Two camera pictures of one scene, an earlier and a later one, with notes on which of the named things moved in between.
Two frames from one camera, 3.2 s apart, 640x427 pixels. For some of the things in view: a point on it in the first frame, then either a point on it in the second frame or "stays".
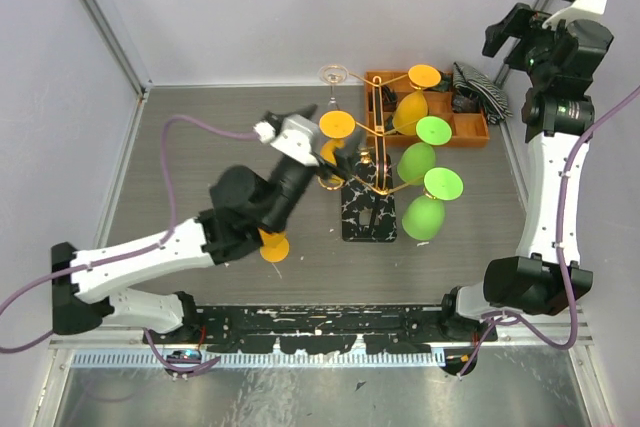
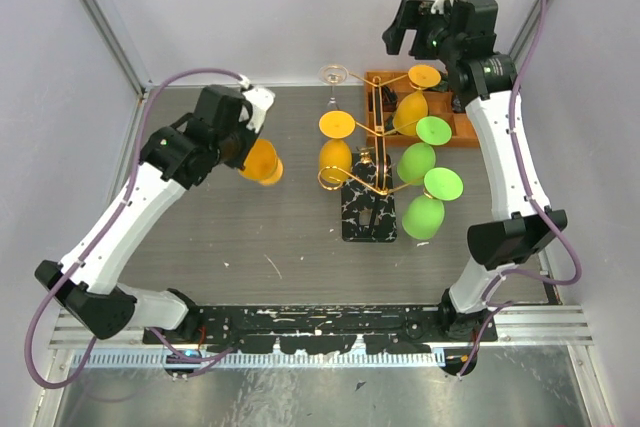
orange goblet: x=335 y=125 stays
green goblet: x=423 y=216 stays
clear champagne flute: x=333 y=74 stays
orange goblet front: x=275 y=247 -> x=262 y=164
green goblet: x=416 y=158 stays
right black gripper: x=521 y=23 -> x=412 y=14
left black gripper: x=344 y=166 -> x=239 y=160
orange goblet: x=414 y=105 stays
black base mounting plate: x=307 y=329 stays
